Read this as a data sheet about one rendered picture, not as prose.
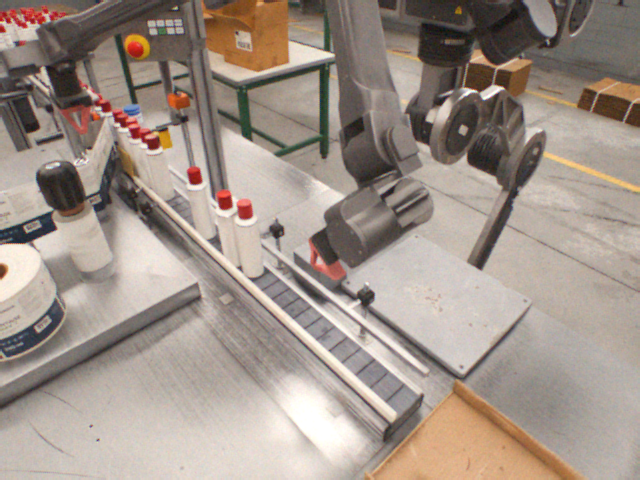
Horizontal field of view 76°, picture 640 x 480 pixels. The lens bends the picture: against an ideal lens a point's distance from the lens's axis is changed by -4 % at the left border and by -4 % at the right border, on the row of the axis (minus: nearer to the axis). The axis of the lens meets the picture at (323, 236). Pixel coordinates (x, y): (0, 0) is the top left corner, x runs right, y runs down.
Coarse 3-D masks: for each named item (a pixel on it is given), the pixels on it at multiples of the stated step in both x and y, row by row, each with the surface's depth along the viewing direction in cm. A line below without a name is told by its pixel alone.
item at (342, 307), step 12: (168, 168) 128; (180, 180) 125; (216, 204) 113; (276, 252) 98; (288, 264) 95; (300, 276) 93; (312, 288) 91; (324, 288) 89; (336, 300) 86; (348, 312) 84; (360, 324) 82; (372, 336) 81; (384, 336) 79; (396, 348) 77; (408, 360) 75; (420, 372) 74
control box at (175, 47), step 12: (168, 12) 99; (180, 12) 99; (144, 24) 100; (132, 36) 101; (144, 36) 101; (156, 36) 102; (168, 36) 102; (180, 36) 102; (144, 48) 103; (156, 48) 103; (168, 48) 104; (180, 48) 104; (132, 60) 104; (144, 60) 105; (156, 60) 106; (168, 60) 106; (180, 60) 106
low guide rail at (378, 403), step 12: (204, 240) 109; (216, 252) 105; (228, 264) 102; (240, 276) 98; (252, 288) 95; (264, 300) 93; (276, 312) 90; (288, 324) 88; (300, 336) 86; (312, 348) 84; (324, 348) 83; (324, 360) 82; (336, 360) 80; (348, 372) 78; (360, 384) 76; (372, 396) 75; (384, 408) 73
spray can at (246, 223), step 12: (240, 204) 91; (240, 216) 92; (252, 216) 94; (240, 228) 93; (252, 228) 94; (240, 240) 96; (252, 240) 96; (240, 252) 99; (252, 252) 98; (252, 264) 100; (252, 276) 102
